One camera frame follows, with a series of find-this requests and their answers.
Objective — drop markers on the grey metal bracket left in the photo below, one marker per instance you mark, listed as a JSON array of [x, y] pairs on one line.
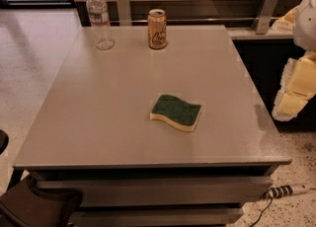
[[124, 12]]

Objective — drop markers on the grey metal bracket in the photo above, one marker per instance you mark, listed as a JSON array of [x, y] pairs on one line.
[[124, 12], [261, 24]]

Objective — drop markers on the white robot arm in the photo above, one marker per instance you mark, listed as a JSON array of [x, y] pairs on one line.
[[303, 20]]

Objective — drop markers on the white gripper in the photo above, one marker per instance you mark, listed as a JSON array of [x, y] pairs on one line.
[[306, 24]]

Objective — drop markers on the green and yellow sponge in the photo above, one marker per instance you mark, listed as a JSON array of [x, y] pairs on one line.
[[176, 112]]

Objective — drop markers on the grey upper drawer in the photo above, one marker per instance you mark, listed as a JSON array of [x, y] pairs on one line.
[[151, 192]]

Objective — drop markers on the grey metal bracket right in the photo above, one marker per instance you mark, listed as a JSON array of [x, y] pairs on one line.
[[261, 24]]

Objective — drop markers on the dark chair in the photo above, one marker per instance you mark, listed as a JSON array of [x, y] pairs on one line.
[[24, 205]]

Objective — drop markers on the grey drawer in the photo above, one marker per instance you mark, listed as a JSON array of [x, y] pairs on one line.
[[179, 217], [151, 192]]

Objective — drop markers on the orange soda can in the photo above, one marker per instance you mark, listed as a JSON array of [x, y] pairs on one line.
[[157, 24]]

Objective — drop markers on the white power strip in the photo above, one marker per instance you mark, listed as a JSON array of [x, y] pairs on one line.
[[286, 190]]

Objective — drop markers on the clear plastic water bottle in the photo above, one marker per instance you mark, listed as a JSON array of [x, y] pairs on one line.
[[98, 14]]

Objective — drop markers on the horizontal metal rail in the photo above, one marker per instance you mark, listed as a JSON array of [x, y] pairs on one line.
[[229, 22]]

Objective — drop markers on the grey lower drawer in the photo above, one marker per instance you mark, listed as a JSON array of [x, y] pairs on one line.
[[179, 217]]

